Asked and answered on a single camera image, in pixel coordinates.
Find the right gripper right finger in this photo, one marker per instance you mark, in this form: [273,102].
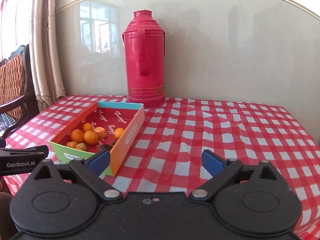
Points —
[223,174]

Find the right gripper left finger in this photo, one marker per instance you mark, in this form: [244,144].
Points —
[88,171]

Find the small yellowish fruit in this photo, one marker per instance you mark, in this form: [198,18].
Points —
[81,146]

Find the peeled orange chunk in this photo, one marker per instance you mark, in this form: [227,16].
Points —
[101,132]

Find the dark fruit back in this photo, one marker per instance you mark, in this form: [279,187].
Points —
[105,147]

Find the orange with stem front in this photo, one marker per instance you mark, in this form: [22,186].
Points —
[71,144]

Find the large orange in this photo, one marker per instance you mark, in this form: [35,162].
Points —
[77,136]

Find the small orange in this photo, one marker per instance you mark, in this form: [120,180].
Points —
[118,132]
[87,127]

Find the colourful cardboard box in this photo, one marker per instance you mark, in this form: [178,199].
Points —
[109,125]

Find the blue checkered cloth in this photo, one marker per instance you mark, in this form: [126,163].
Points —
[6,121]

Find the dark wooden armchair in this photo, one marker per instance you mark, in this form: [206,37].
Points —
[18,99]

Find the beige curtain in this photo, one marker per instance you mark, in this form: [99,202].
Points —
[45,65]

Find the red thermos flask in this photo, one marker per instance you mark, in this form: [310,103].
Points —
[144,48]

